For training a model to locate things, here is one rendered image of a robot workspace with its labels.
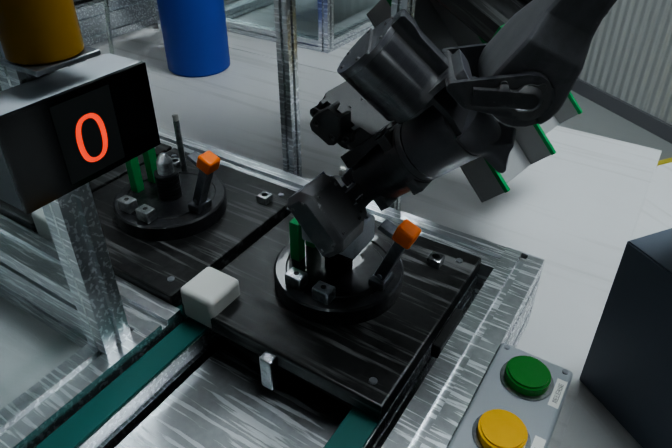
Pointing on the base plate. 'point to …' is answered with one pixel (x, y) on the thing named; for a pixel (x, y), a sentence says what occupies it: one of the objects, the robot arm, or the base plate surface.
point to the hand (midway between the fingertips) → (336, 196)
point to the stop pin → (269, 370)
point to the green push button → (527, 375)
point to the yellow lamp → (39, 22)
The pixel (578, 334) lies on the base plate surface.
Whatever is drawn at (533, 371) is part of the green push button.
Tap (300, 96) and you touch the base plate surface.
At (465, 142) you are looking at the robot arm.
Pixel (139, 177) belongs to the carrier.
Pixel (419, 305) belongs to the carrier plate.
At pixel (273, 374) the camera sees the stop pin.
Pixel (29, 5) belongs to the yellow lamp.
